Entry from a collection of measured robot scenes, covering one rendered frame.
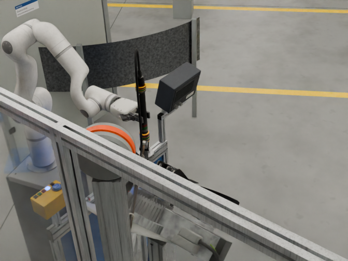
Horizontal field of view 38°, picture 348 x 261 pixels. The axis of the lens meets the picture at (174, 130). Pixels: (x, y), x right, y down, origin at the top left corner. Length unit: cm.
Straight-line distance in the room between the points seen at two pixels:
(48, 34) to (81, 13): 203
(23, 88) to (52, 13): 164
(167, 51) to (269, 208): 150
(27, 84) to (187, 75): 94
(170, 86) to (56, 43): 83
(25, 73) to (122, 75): 178
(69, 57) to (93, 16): 216
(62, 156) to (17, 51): 119
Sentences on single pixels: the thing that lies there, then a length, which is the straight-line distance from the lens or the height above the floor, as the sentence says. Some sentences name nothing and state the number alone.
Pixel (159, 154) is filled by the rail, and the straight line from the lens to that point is 305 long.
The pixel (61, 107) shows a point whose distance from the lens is 444.
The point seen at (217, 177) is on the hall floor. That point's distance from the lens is 410.
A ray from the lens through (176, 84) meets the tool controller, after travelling 288.
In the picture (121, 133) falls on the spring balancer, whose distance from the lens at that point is 133.
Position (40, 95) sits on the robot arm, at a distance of 264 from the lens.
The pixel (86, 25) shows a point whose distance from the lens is 437.
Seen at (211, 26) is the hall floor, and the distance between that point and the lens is 643.
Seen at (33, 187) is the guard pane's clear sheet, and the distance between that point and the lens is 150.
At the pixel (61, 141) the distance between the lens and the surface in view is 120.
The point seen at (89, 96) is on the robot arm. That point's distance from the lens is 231.
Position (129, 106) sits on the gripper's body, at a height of 151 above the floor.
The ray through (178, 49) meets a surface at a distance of 431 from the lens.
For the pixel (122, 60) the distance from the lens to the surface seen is 410.
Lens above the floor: 273
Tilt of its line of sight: 37 degrees down
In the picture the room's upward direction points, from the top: 2 degrees counter-clockwise
